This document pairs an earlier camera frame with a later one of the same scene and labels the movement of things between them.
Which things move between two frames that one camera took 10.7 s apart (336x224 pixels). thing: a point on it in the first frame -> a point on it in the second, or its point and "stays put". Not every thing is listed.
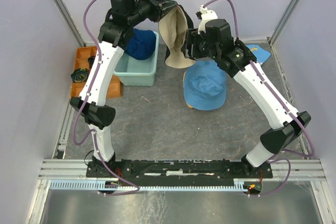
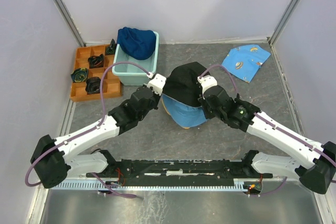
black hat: [173, 25] -> [181, 85]
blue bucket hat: [205, 85] -> [186, 115]
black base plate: [181, 169] stays put
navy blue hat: [141, 44] stays put
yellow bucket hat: [189, 105] -> [166, 109]
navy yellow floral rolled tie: [80, 75] stays put
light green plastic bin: [135, 72] stays put
